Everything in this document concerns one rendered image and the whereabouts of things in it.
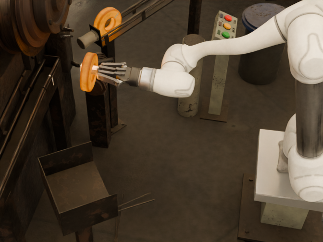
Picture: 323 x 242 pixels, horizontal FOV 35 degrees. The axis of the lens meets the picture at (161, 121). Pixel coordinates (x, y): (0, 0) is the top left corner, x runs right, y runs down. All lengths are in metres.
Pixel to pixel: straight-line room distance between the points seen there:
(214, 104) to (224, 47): 1.11
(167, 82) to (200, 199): 0.89
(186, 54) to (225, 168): 0.93
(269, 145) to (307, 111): 0.62
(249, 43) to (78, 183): 0.81
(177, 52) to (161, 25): 1.68
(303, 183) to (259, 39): 0.57
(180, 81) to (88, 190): 0.53
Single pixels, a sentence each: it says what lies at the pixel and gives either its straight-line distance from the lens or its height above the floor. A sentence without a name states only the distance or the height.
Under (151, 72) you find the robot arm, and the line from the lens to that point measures 1.95.
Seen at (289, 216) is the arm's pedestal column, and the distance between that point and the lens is 2.53.
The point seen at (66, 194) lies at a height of 0.60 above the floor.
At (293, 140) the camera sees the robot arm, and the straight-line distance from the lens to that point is 2.14.
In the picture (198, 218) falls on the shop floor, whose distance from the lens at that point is 2.58.
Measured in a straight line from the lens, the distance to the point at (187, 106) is 2.95.
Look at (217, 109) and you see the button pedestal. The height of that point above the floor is 0.05.
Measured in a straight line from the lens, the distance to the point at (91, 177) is 1.95.
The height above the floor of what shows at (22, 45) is 1.01.
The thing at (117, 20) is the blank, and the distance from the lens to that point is 2.53.
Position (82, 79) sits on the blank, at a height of 0.85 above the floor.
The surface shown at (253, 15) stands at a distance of 3.14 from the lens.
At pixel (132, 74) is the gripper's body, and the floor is 0.86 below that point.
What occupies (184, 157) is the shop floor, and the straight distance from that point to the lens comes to 2.81.
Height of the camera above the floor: 2.14
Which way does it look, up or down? 46 degrees down
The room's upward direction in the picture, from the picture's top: 2 degrees clockwise
